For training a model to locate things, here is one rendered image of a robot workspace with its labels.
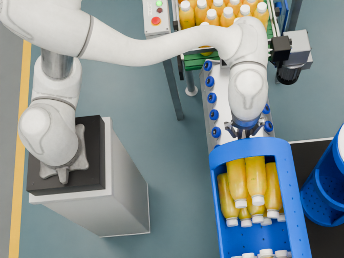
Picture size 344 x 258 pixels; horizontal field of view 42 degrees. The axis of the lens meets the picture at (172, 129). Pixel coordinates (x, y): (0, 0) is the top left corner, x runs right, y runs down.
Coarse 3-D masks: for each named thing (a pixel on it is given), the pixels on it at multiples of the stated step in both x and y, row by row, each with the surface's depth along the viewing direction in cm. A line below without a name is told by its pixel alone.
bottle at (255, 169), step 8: (248, 160) 149; (256, 160) 148; (264, 160) 150; (248, 168) 148; (256, 168) 146; (264, 168) 147; (248, 176) 147; (256, 176) 145; (264, 176) 146; (248, 184) 145; (256, 184) 143; (264, 184) 144; (256, 192) 143; (264, 192) 144
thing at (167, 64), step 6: (168, 60) 213; (168, 66) 218; (168, 72) 224; (168, 78) 230; (174, 78) 230; (168, 84) 236; (174, 84) 236; (174, 90) 242; (174, 96) 249; (174, 102) 257; (180, 102) 265; (180, 108) 265; (180, 114) 273
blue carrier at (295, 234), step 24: (240, 144) 142; (264, 144) 141; (288, 144) 148; (216, 168) 161; (288, 168) 142; (216, 192) 148; (288, 192) 137; (216, 216) 145; (288, 216) 134; (240, 240) 156; (264, 240) 156; (288, 240) 152
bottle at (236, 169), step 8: (240, 160) 151; (232, 168) 150; (240, 168) 149; (232, 176) 149; (240, 176) 148; (232, 184) 148; (240, 184) 147; (232, 192) 148; (240, 192) 147; (248, 192) 148; (240, 200) 147
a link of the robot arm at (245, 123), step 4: (232, 116) 128; (260, 116) 128; (236, 120) 127; (240, 120) 125; (244, 120) 125; (248, 120) 125; (252, 120) 125; (256, 120) 127; (240, 124) 128; (244, 124) 128; (248, 124) 127; (252, 124) 128
